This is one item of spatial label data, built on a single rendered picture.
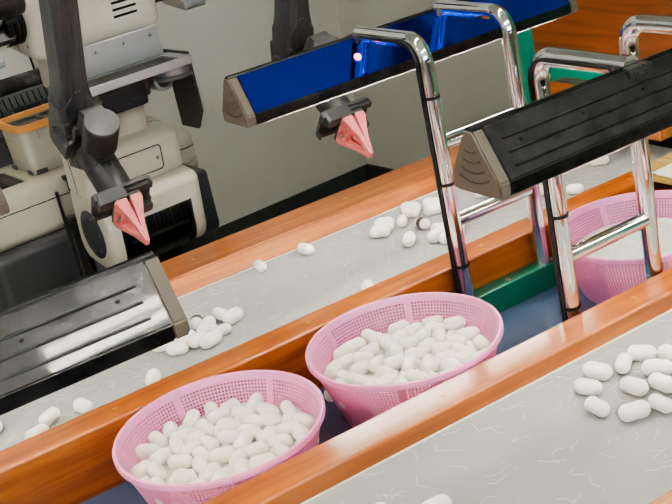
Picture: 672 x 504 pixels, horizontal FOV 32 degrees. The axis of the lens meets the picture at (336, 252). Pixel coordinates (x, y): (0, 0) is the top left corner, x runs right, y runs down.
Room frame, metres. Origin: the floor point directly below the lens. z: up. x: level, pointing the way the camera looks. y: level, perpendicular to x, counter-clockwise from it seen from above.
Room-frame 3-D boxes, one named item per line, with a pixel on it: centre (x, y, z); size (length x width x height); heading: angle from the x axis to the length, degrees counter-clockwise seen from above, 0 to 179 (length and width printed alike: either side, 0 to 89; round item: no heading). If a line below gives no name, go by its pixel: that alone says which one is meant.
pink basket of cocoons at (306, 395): (1.27, 0.19, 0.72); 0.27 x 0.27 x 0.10
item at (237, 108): (1.77, -0.18, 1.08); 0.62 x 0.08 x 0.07; 117
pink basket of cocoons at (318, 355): (1.40, -0.06, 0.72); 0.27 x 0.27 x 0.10
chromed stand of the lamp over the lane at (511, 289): (1.69, -0.21, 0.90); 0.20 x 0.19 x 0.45; 117
